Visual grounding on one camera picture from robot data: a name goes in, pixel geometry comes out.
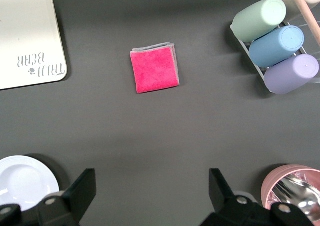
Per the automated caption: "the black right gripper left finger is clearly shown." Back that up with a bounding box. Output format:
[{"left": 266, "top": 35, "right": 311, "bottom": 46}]
[{"left": 36, "top": 168, "right": 97, "bottom": 226}]

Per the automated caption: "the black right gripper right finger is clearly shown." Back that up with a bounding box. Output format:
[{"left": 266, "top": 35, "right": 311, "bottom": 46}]
[{"left": 201, "top": 168, "right": 272, "bottom": 226}]

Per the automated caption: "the white round plate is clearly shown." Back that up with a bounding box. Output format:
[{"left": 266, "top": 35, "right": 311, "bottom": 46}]
[{"left": 0, "top": 155, "right": 60, "bottom": 211}]

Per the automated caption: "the pink ribbed bowl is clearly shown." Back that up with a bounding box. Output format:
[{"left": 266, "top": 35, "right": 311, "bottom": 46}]
[{"left": 260, "top": 164, "right": 320, "bottom": 226}]

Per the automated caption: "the metal scoop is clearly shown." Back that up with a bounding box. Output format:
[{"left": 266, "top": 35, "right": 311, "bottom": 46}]
[{"left": 266, "top": 175, "right": 320, "bottom": 224}]

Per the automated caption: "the pale purple cup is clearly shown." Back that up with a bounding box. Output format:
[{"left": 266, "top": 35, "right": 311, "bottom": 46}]
[{"left": 264, "top": 54, "right": 320, "bottom": 95}]

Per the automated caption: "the pink folded cloth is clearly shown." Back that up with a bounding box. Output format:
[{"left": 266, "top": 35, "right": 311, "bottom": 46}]
[{"left": 129, "top": 41, "right": 181, "bottom": 94}]

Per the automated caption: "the pale blue cup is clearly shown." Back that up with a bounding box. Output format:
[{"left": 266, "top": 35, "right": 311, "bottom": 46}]
[{"left": 249, "top": 25, "right": 305, "bottom": 68}]

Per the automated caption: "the cream tray with bear print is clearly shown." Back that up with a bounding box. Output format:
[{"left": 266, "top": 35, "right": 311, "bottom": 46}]
[{"left": 0, "top": 0, "right": 69, "bottom": 90}]

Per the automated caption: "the pale green cup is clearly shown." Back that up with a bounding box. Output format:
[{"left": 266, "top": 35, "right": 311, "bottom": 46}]
[{"left": 231, "top": 0, "right": 287, "bottom": 42}]

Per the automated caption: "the wooden rack dowel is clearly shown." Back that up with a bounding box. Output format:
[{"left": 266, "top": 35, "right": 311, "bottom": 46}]
[{"left": 287, "top": 0, "right": 320, "bottom": 47}]

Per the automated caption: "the white wire cup rack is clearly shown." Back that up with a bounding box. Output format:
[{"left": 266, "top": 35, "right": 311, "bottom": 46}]
[{"left": 229, "top": 0, "right": 320, "bottom": 94}]

